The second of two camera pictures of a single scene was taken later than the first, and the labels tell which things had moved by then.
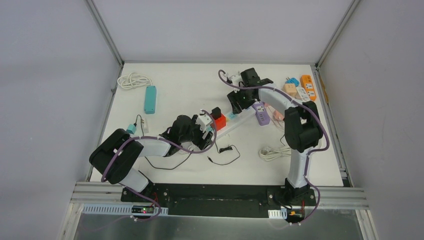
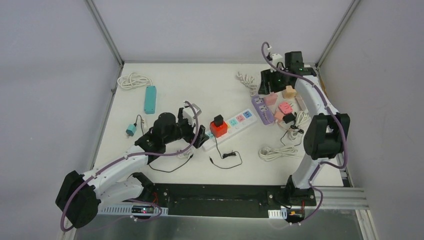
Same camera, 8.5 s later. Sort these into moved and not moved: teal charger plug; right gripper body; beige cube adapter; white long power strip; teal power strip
Moved: white long power strip; right gripper body
Not moved: teal power strip; teal charger plug; beige cube adapter
